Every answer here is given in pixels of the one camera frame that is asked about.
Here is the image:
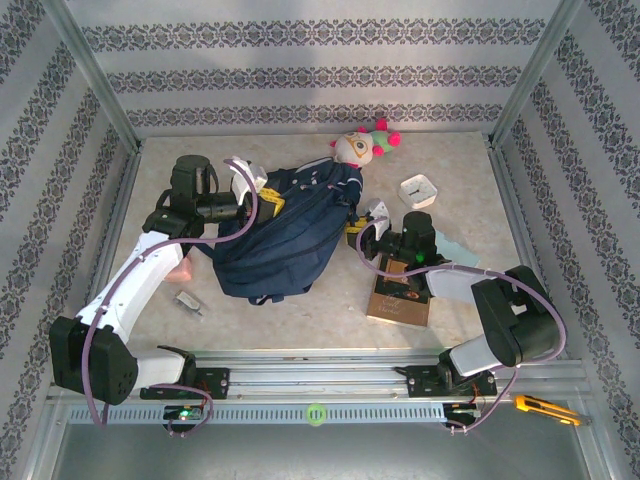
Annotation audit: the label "navy blue backpack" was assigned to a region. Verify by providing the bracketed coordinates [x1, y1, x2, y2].
[192, 156, 365, 307]

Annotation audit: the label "light blue pencil case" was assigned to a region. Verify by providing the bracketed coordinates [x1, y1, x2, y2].
[433, 230, 481, 270]

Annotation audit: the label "brown book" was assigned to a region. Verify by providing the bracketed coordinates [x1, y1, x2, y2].
[366, 252, 434, 329]

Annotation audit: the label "pink soft object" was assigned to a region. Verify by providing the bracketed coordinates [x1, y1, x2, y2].
[163, 256, 194, 284]

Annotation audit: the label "small clear plastic case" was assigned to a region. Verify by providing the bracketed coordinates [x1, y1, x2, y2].
[173, 290, 207, 318]

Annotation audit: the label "white square clock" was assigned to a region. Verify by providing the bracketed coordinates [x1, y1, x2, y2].
[397, 172, 440, 211]

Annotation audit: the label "white plush toy pink limbs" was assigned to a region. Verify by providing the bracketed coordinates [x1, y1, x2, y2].
[328, 117, 403, 169]

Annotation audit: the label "small circuit board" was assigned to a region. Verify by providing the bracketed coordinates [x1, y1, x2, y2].
[163, 404, 205, 423]
[443, 403, 482, 420]

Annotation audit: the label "yellow utility knife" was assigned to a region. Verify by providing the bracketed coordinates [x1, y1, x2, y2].
[514, 394, 584, 428]

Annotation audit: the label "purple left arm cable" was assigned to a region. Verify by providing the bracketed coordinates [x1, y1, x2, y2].
[82, 157, 261, 440]

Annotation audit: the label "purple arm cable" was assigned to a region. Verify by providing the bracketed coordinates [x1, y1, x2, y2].
[82, 157, 261, 440]
[355, 219, 569, 435]

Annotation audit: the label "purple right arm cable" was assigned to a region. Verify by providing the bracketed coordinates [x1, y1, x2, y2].
[355, 219, 569, 435]

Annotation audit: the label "aluminium side rail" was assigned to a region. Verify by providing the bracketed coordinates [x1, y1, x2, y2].
[487, 142, 564, 361]
[74, 144, 146, 351]

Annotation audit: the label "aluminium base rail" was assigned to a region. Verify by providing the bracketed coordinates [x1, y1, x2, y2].
[189, 349, 594, 401]

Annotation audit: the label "green plastic ring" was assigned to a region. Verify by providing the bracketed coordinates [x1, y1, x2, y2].
[305, 402, 329, 428]

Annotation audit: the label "aluminium frame post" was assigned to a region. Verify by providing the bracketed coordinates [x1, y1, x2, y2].
[39, 0, 144, 151]
[488, 0, 585, 149]

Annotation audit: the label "perforated metal rail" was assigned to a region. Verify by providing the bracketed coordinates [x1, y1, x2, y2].
[67, 402, 449, 426]

